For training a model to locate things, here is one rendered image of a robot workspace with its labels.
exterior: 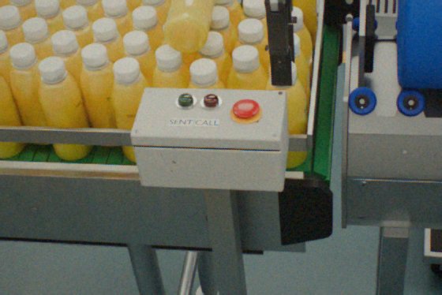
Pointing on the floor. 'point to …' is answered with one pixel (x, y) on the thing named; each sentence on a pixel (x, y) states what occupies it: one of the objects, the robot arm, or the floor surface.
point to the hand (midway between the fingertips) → (282, 56)
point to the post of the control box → (226, 240)
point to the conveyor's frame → (155, 215)
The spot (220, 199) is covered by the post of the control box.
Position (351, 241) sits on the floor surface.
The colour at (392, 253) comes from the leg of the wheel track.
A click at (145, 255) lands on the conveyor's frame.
